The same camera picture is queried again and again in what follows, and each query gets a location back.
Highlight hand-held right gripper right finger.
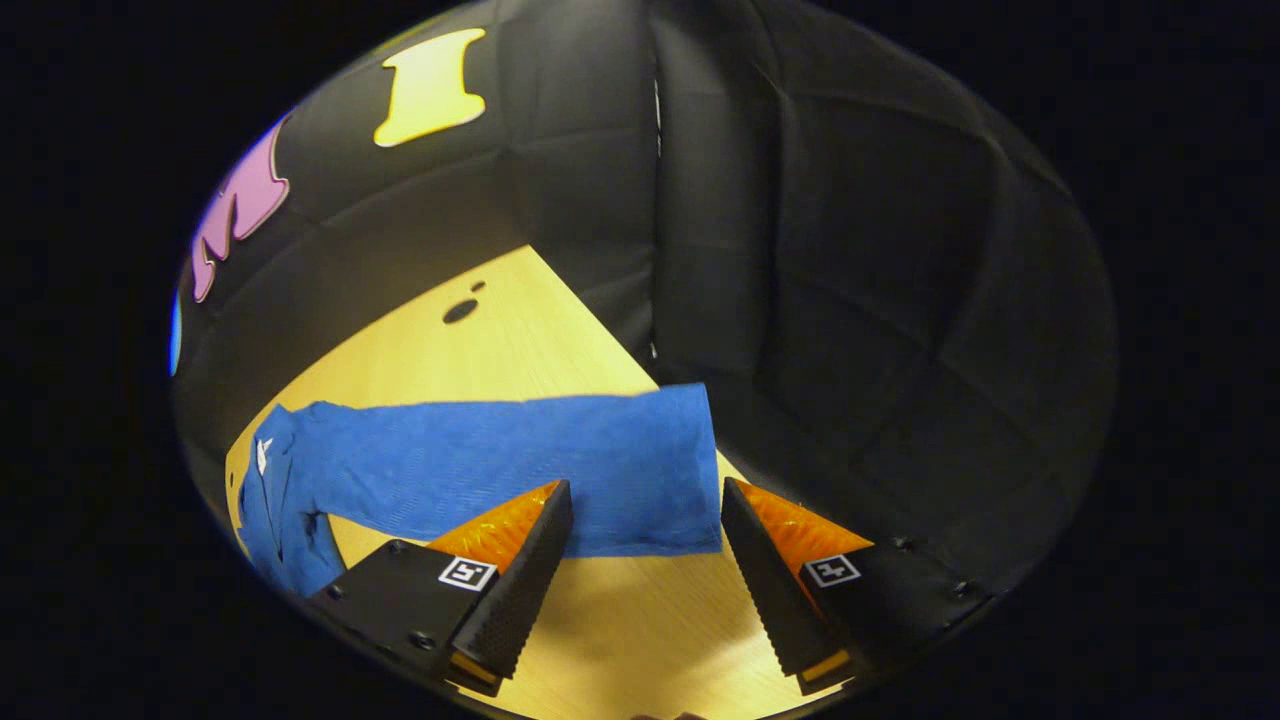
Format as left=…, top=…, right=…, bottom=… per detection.
left=720, top=477, right=1001, bottom=698

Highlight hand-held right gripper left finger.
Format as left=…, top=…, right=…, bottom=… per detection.
left=305, top=480, right=576, bottom=698

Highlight blue button-up shirt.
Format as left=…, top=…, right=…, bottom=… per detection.
left=237, top=383, right=724, bottom=599

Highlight black backdrop cloth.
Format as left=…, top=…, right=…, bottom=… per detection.
left=168, top=0, right=1119, bottom=641

